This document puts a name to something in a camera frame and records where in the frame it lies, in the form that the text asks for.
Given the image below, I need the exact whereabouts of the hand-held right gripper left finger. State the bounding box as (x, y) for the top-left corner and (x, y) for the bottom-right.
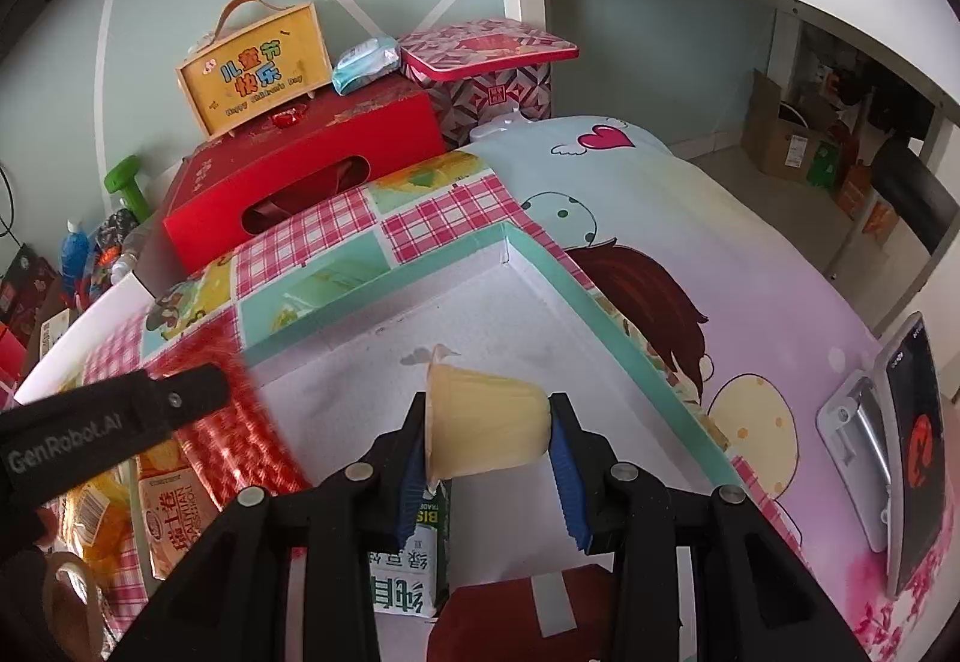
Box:
(111, 392), (445, 662)

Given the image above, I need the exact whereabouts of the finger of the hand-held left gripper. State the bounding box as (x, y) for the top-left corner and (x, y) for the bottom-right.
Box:
(148, 364), (230, 434)

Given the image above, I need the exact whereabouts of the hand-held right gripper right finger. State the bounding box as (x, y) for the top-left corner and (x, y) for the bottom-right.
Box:
(546, 394), (850, 662)

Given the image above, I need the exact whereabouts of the red patterned snack packet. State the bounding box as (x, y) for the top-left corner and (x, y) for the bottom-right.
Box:
(150, 317), (312, 509)

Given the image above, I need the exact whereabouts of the white green milk carton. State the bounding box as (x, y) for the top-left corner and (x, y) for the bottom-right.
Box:
(367, 478), (451, 618)

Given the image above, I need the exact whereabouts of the yellow pudding cup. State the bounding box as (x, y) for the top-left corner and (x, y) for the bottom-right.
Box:
(424, 345), (556, 485)

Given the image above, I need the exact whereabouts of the golden swiss roll packet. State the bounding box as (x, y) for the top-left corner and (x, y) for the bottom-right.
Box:
(139, 437), (218, 580)

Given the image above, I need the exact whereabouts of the red and white biscuit packet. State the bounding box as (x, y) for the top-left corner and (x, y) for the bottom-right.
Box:
(427, 564), (623, 662)

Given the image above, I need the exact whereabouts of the white chair back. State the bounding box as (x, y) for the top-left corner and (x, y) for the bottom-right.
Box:
(15, 272), (151, 401)

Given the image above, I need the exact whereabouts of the dark brown box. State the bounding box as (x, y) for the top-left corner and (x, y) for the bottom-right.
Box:
(0, 242), (61, 363)

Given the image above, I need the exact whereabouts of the colourful toy packet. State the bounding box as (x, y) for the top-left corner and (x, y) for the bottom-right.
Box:
(90, 208), (140, 299)

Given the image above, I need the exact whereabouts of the blue bottle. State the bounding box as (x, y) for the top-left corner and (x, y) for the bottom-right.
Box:
(60, 219), (95, 299)

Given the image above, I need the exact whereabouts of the green dumbbell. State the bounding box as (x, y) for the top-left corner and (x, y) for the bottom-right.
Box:
(103, 156), (155, 213)

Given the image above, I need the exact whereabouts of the red gift box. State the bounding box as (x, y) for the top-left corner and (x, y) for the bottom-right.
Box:
(163, 81), (447, 273)

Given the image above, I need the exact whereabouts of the grey phone holder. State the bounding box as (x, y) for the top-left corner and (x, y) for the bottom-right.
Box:
(817, 369), (893, 554)

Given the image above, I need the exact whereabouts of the cartoon printed blanket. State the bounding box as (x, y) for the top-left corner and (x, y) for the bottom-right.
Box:
(457, 113), (960, 662)

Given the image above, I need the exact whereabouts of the yellow handbag-shaped box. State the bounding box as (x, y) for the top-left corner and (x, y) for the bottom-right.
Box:
(176, 0), (335, 139)

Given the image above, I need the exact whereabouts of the black phone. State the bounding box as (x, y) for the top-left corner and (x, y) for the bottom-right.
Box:
(885, 313), (947, 597)

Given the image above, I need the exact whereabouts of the white plastic object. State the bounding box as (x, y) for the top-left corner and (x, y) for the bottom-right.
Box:
(469, 107), (527, 143)

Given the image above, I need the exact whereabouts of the blue wet wipes pack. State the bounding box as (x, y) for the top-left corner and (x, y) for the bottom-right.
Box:
(332, 37), (402, 95)

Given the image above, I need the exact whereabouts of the brown cardboard box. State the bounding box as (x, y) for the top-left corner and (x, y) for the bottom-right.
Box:
(742, 70), (842, 185)

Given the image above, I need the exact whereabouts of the orange box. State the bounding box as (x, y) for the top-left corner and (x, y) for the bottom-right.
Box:
(836, 160), (901, 237)

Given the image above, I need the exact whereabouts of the pink patterned tin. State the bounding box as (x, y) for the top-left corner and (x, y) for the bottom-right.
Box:
(397, 21), (580, 149)

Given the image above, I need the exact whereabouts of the dark chair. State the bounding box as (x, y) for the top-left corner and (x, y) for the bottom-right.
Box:
(874, 137), (960, 258)

